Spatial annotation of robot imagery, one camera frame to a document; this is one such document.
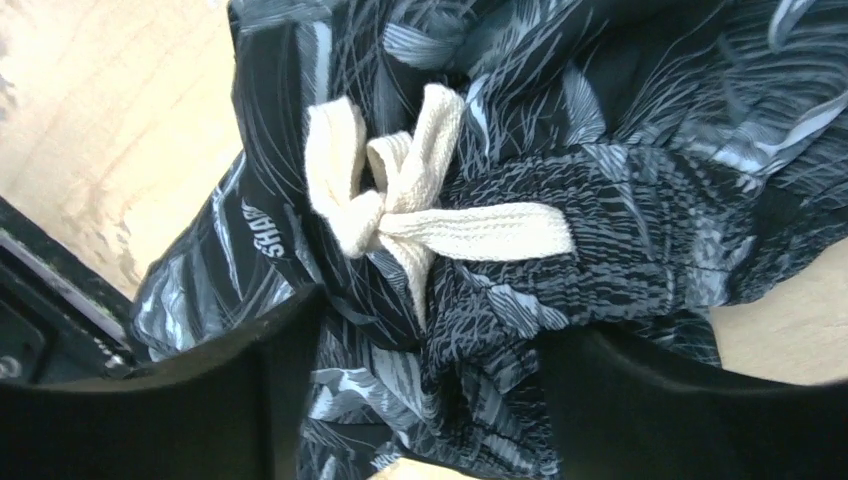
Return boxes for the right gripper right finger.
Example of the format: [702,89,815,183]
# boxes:
[536,324,847,480]

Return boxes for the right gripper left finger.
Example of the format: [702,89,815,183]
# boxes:
[1,286,325,479]

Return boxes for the dark shark print shorts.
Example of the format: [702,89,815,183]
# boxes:
[132,1,847,479]

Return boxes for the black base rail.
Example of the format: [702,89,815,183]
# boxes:
[1,201,146,385]

